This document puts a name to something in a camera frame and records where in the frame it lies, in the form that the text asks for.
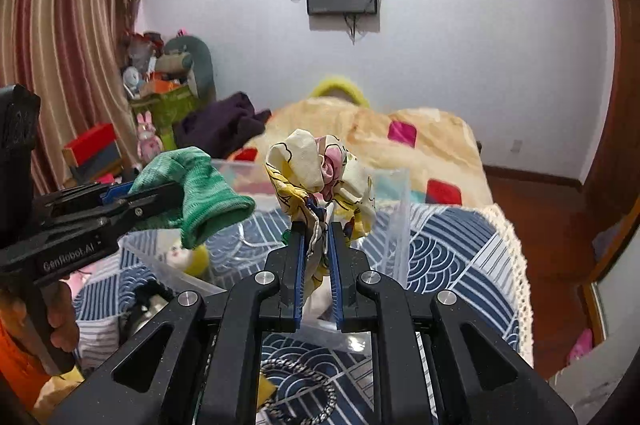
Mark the person's left hand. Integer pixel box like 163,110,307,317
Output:
8,279,82,354

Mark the striped red gold curtain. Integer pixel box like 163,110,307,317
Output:
1,0,140,194

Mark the yellow white plush ball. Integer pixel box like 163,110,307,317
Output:
165,239,209,280

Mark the pink rabbit figurine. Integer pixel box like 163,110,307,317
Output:
137,111,164,165

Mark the yellow floral cloth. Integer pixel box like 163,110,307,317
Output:
265,128,375,297

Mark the yellow green plush cushion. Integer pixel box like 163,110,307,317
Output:
309,75,370,108

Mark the green knitted sock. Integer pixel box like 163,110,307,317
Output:
129,147,255,249

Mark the white small fan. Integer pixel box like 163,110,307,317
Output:
122,66,144,99

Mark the wall power outlet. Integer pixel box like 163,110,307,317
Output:
511,139,523,153

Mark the dark purple clothing pile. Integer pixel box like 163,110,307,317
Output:
172,92,271,159

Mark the black patterned headband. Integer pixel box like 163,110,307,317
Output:
258,357,337,424

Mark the clear plastic storage box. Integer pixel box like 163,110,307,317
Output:
122,160,410,295

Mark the brown wooden door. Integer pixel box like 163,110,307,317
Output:
584,0,639,256

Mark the beige fleece blanket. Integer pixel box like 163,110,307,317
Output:
229,97,494,208

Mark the red box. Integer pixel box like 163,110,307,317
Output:
62,123,116,167

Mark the green cardboard box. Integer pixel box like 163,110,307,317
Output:
129,85,202,151

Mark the blue white patterned bedspread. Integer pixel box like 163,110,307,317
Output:
74,203,533,424

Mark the grey green plush toy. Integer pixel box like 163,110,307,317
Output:
154,35,216,101

